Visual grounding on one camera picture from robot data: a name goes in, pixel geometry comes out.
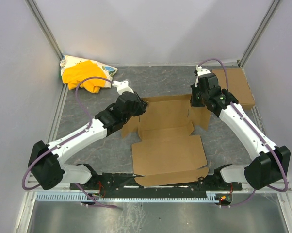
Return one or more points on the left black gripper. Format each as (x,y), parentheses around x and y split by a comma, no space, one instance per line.
(140,104)

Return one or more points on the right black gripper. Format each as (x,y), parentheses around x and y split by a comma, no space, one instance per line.
(194,97)

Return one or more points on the brown cardboard box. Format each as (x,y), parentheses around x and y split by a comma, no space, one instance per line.
(168,152)
(238,86)

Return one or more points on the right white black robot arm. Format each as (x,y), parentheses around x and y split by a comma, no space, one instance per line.
(269,162)

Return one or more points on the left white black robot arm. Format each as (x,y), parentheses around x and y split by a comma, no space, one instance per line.
(47,162)

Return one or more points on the closed brown cardboard box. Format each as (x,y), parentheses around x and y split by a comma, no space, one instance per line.
(238,86)

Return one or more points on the yellow crumpled cloth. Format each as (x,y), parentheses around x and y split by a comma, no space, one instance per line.
(72,76)

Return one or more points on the white patterned cloth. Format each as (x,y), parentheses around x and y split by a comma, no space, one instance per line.
(70,61)

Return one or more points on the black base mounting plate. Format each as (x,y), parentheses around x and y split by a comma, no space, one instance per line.
(120,185)

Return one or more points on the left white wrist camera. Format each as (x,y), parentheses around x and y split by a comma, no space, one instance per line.
(122,86)

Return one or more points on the right aluminium frame post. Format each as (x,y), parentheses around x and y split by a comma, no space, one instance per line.
(259,31)

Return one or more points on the aluminium frame post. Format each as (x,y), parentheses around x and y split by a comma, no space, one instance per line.
(44,27)
(259,31)

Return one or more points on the left aluminium frame post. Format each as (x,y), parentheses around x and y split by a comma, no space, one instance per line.
(44,27)

